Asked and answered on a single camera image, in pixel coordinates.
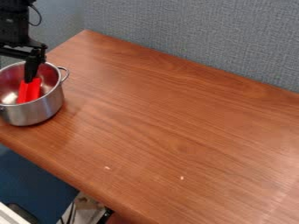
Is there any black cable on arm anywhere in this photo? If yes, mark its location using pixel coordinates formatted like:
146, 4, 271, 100
26, 3, 42, 27

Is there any red rectangular block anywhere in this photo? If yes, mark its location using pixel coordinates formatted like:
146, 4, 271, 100
16, 78, 42, 103

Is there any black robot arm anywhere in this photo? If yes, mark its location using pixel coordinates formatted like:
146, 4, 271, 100
0, 0, 48, 83

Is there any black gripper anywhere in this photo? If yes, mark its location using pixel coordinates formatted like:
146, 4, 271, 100
0, 8, 48, 83

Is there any stainless steel pot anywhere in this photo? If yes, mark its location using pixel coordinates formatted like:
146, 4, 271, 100
0, 61, 70, 126

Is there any metal table leg frame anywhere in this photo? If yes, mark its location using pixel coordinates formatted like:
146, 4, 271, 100
57, 192, 113, 224

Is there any white object at corner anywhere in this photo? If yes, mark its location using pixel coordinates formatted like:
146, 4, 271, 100
0, 202, 24, 224

